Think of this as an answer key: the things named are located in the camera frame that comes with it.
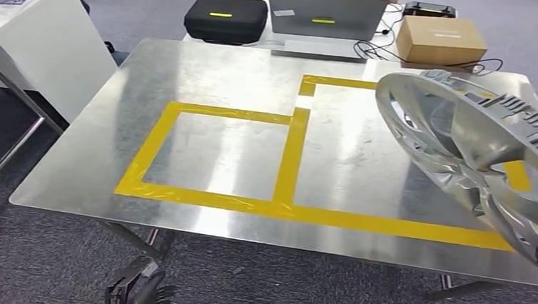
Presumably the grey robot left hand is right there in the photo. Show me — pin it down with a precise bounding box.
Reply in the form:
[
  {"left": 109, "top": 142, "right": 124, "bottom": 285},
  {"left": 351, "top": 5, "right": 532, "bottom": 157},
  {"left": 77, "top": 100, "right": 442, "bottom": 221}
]
[{"left": 128, "top": 266, "right": 178, "bottom": 304}]

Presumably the grey plastic hubcap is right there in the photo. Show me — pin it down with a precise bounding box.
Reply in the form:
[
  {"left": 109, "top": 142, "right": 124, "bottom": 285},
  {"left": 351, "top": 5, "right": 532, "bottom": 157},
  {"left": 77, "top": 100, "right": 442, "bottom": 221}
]
[{"left": 364, "top": 64, "right": 538, "bottom": 265}]

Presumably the steel workbench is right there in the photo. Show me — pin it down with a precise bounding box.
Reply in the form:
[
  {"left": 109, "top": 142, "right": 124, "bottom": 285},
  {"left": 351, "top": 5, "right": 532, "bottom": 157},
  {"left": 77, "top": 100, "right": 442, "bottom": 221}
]
[{"left": 3, "top": 28, "right": 538, "bottom": 304}]

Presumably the yellow tape on workbench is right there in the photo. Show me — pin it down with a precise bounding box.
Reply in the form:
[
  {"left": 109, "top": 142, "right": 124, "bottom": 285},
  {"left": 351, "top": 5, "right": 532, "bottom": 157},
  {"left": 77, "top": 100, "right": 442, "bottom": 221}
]
[{"left": 111, "top": 61, "right": 538, "bottom": 255}]

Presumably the brown cardboard box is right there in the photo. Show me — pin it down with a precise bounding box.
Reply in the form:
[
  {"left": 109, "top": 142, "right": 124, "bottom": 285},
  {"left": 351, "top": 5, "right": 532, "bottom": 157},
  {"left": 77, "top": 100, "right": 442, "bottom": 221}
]
[{"left": 393, "top": 14, "right": 491, "bottom": 70}]

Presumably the white desk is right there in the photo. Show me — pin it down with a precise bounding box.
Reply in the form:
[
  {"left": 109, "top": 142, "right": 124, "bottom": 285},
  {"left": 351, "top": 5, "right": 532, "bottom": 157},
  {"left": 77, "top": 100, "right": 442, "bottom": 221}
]
[{"left": 0, "top": 0, "right": 123, "bottom": 127}]

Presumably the black carrying case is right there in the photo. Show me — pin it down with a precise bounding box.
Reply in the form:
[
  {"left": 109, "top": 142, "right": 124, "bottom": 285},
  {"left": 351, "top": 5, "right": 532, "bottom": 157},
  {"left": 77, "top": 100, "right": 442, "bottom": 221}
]
[{"left": 183, "top": 0, "right": 270, "bottom": 47}]

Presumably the black electronic device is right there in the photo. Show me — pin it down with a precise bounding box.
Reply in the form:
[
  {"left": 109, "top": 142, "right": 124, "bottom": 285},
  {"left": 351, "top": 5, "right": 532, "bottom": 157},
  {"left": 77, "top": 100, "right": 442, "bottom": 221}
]
[{"left": 402, "top": 0, "right": 460, "bottom": 21}]

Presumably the grey laptop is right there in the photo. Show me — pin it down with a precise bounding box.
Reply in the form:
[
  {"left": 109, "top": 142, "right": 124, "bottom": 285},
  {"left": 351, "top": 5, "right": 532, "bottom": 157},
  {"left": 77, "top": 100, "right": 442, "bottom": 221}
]
[{"left": 263, "top": 0, "right": 391, "bottom": 65}]

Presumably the black cable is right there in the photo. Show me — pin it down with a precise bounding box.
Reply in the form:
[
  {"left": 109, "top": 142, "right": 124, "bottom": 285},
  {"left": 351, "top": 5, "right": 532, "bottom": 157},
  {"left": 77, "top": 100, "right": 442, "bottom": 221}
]
[{"left": 352, "top": 0, "right": 509, "bottom": 78}]

